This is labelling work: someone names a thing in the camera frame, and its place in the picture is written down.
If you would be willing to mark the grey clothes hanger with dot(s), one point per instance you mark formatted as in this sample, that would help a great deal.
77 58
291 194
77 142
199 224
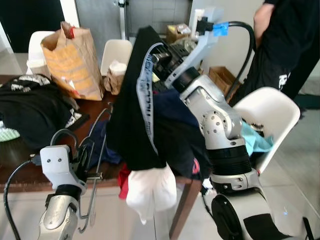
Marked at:
99 165

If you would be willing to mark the black shorts lettered band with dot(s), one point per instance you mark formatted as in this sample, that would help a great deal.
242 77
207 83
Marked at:
127 110

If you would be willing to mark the black garment white print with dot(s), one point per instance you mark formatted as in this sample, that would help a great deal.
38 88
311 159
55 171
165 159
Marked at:
35 110

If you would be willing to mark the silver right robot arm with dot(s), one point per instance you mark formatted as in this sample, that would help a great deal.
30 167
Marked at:
220 125

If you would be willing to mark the person bare forearm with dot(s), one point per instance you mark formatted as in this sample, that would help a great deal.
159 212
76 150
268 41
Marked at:
262 25

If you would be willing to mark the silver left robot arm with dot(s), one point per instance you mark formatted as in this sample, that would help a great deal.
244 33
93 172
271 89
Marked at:
60 215

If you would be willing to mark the cardboard box with papers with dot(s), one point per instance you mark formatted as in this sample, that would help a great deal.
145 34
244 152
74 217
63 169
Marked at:
177 32

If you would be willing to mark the red cloth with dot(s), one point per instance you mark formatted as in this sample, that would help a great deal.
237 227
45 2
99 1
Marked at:
123 185

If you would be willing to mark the white plastic chair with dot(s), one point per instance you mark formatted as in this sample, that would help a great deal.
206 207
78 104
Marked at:
117 50
37 50

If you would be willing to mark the open cardboard box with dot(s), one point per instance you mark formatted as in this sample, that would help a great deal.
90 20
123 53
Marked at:
222 79

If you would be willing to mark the small brown paper bag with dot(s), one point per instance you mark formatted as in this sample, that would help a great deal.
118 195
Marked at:
115 77

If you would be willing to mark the brown wooden table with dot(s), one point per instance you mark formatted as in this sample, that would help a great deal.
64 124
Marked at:
22 172

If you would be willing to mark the navy garment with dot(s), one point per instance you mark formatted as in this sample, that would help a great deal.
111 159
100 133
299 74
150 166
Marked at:
175 130

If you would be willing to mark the green patterned cloth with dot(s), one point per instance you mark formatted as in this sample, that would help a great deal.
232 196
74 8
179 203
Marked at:
7 135

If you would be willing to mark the large brown paper bag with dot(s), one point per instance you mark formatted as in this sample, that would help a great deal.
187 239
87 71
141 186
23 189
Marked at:
72 65

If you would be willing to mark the white chair orange legs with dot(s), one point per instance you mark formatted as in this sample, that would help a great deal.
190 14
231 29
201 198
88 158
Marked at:
270 107

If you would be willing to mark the person in black clothes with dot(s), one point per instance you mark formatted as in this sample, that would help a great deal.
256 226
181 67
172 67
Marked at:
285 45

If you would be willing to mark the teal cloth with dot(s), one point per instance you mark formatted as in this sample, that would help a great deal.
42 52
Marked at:
257 142

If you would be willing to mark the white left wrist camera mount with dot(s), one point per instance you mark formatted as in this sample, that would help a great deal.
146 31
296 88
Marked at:
57 162

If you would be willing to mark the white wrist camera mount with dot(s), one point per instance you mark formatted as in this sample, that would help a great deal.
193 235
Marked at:
200 50
57 162

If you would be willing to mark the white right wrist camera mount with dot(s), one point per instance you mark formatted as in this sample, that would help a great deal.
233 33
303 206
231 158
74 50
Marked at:
200 50

